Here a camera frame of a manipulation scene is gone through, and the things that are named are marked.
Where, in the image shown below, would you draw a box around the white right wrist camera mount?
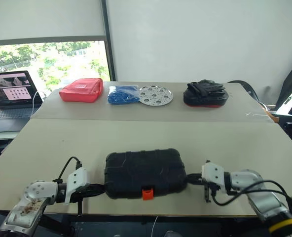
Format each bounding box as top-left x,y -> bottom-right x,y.
201,161 -> 225,191

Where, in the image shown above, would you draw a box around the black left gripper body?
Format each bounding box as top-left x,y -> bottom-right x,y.
71,183 -> 97,217

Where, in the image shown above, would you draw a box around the black red boxing focus pad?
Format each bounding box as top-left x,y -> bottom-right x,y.
183,79 -> 230,109

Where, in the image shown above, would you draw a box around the red fabric pouch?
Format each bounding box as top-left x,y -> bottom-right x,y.
58,78 -> 104,103

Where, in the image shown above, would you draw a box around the round perforated metal plate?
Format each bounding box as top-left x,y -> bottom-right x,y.
138,84 -> 174,107

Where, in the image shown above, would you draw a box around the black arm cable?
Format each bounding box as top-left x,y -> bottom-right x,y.
52,156 -> 83,185
211,179 -> 292,215

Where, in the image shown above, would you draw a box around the thin white hanging cable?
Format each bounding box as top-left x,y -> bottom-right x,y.
150,216 -> 159,237

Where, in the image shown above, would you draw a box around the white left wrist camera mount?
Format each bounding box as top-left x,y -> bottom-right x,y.
63,168 -> 91,206

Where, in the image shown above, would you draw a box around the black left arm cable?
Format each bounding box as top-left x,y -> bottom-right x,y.
52,156 -> 83,185

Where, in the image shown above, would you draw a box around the blue items in plastic bag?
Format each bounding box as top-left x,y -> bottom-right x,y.
107,84 -> 140,106

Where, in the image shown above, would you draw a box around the black window frame post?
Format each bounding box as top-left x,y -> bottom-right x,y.
100,0 -> 118,81

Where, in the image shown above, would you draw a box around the dark rounded shape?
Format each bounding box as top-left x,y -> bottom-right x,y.
164,230 -> 184,237

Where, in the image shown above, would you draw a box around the open dark laptop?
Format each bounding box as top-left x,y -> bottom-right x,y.
0,70 -> 44,134

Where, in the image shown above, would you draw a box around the white laptop cable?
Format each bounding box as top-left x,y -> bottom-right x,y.
29,90 -> 47,117

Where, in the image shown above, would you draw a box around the black plastic tool case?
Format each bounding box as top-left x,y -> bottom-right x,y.
104,148 -> 187,201

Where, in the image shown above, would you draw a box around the black table frame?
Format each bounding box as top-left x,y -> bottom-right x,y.
38,212 -> 75,237

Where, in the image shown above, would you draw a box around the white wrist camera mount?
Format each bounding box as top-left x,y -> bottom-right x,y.
63,168 -> 91,206
201,161 -> 225,191

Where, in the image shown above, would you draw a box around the black strap with buckle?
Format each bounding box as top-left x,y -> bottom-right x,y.
226,79 -> 271,112

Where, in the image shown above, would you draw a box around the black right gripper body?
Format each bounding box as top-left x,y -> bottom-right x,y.
200,180 -> 222,204

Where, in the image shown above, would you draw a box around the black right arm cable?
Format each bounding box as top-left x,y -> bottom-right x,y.
211,179 -> 292,215

